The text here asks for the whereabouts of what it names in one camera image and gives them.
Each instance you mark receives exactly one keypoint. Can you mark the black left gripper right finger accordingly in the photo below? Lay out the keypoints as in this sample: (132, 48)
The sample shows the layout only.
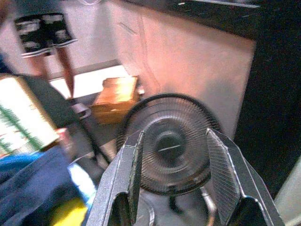
(235, 179)

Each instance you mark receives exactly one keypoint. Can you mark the navy blue garment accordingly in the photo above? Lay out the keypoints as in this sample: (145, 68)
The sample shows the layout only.
(35, 188)

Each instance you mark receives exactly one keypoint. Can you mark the green striped white box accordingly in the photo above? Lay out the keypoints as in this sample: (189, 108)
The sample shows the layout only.
(21, 117)

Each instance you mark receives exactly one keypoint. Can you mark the yellow cloth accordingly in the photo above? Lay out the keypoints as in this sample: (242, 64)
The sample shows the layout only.
(68, 213)

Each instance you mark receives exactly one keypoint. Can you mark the black chair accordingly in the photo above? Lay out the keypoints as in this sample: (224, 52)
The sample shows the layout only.
(54, 103)

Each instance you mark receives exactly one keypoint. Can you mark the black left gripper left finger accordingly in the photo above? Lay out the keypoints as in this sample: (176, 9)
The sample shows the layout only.
(117, 179)

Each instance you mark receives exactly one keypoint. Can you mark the standing person in black shorts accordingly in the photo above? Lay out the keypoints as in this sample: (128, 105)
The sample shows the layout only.
(44, 33)

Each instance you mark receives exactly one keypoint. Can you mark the black floor fan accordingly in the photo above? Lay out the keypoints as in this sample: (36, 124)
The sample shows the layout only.
(169, 122)

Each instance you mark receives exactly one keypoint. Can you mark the brown cardboard box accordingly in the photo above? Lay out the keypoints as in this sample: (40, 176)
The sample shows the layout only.
(117, 94)

